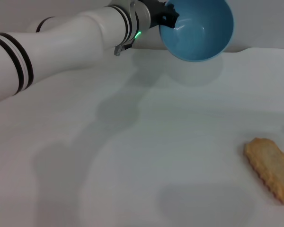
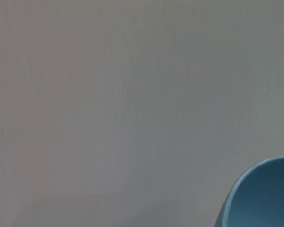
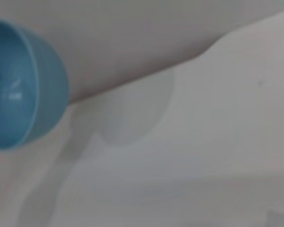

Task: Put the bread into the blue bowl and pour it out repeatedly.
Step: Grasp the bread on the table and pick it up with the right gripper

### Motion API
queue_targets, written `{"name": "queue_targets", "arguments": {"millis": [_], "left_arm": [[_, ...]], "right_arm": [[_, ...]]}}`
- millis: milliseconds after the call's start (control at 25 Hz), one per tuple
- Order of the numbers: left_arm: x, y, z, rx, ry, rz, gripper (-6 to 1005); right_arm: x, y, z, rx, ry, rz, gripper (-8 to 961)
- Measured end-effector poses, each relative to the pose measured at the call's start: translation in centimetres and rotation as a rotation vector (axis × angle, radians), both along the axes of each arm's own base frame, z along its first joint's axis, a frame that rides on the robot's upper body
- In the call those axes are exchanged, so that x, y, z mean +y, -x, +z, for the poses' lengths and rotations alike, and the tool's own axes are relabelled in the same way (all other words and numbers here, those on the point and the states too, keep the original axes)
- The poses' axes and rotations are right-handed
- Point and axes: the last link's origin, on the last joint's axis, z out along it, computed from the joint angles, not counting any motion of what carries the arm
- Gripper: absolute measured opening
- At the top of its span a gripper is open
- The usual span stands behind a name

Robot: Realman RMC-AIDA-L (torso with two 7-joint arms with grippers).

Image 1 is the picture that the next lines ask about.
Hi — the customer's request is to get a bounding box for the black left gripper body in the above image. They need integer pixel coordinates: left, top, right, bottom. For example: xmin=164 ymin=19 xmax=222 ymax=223
xmin=141 ymin=0 xmax=168 ymax=28

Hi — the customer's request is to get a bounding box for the blue bowl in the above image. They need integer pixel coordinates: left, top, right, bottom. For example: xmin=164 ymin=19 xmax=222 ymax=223
xmin=158 ymin=0 xmax=235 ymax=63

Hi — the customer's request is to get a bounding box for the toasted bread slice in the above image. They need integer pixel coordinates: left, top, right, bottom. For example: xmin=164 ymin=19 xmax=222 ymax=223
xmin=243 ymin=138 xmax=284 ymax=206

